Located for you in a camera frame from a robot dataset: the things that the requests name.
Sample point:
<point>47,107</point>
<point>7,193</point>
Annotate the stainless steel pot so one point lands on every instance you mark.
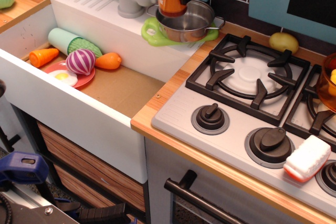
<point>198,15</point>

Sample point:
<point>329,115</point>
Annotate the green plastic tray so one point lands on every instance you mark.
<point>157,35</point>

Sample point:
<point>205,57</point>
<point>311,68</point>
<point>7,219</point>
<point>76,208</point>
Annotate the orange toy carrot right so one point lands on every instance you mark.
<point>109,61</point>

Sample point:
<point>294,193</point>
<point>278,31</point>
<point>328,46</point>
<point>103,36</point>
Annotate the orange toy carrot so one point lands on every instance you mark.
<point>109,61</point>
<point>41,57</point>

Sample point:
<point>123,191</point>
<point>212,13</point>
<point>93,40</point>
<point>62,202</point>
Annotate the yellow toy potato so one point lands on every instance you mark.
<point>283,41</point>

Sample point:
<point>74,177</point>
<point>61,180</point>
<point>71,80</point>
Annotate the green toy lettuce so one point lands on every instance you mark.
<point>80,43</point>

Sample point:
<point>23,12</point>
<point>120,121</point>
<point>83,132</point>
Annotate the purple striped toy onion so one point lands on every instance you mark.
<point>81,61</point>

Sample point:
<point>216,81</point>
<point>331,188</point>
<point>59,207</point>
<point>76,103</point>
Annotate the black stove knob left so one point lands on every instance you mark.
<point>210,119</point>

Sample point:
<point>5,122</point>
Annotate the black stove knob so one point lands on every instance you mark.
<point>269,147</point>
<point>210,119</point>
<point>325,178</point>

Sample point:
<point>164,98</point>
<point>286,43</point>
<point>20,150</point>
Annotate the grey stove top panel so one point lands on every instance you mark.
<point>174,118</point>

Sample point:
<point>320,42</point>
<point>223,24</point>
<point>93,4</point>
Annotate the mint green cup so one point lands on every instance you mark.
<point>61,39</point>

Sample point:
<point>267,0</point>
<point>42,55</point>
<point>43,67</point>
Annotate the red plate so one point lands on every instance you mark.
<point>61,65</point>

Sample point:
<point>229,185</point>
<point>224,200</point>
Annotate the black burner grate left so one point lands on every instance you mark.
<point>251,78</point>

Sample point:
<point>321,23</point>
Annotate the black burner grate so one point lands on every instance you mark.
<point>308,116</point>
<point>251,78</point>

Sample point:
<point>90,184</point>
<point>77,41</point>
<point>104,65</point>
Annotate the toy fried egg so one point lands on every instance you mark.
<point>65,77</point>

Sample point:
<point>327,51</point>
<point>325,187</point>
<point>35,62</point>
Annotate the white toy sink basin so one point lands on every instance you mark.
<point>97,116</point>

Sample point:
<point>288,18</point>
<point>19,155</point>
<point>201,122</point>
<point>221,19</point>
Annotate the orange toy carrot left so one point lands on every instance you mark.
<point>41,57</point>

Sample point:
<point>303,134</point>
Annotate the orange transparent bowl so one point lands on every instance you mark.
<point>325,86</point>

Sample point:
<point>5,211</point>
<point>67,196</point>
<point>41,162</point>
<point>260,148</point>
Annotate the black stove knob middle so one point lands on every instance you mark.
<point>269,147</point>

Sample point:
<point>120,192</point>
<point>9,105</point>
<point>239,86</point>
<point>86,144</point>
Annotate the black burner grate right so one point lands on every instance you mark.
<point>308,116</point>

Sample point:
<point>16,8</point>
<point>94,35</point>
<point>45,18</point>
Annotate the white and red toy food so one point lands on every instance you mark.
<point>307,159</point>

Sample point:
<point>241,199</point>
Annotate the black stove knob right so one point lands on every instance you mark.
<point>325,178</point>

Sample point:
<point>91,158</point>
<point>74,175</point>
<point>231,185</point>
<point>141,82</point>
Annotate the blue clamp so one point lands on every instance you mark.
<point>23,168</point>

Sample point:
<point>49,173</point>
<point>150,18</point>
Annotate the black oven door handle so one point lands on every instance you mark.
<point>182,190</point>

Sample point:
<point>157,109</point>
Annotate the black ribbed clamp handle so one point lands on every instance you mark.
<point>112,214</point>

